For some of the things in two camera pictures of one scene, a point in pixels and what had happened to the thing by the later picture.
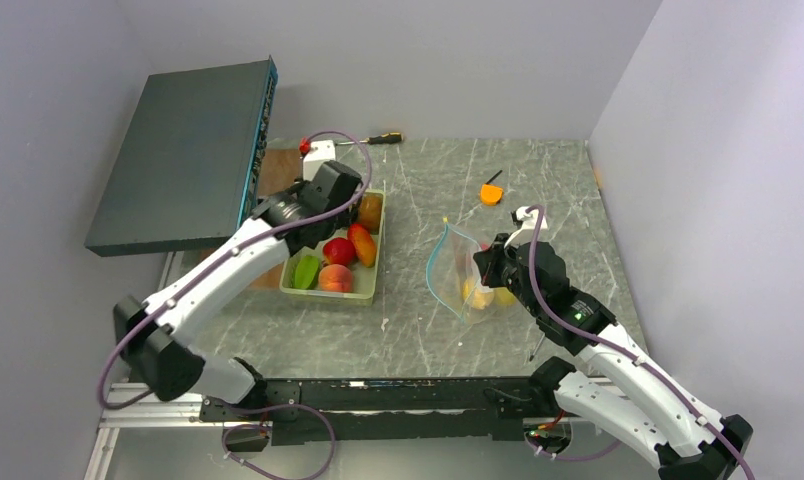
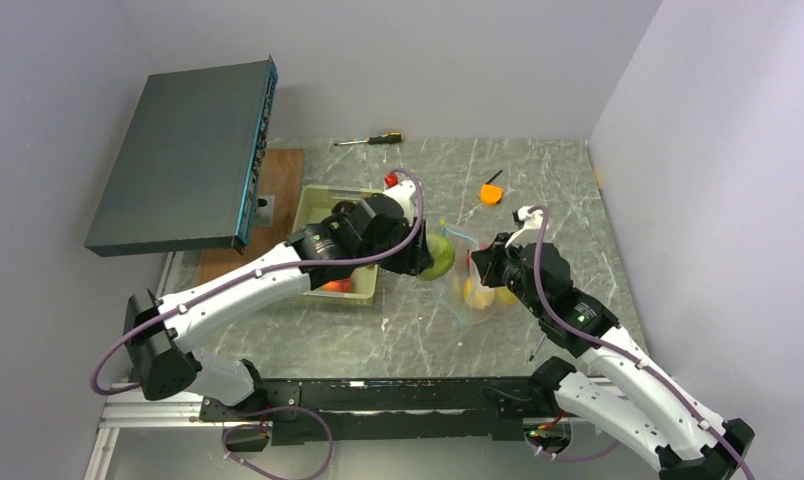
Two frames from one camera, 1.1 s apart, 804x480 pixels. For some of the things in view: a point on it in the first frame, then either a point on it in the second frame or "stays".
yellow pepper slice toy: [504, 297] stays
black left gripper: [344, 219] → [415, 260]
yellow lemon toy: [479, 298] stays
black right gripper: [490, 259] stays
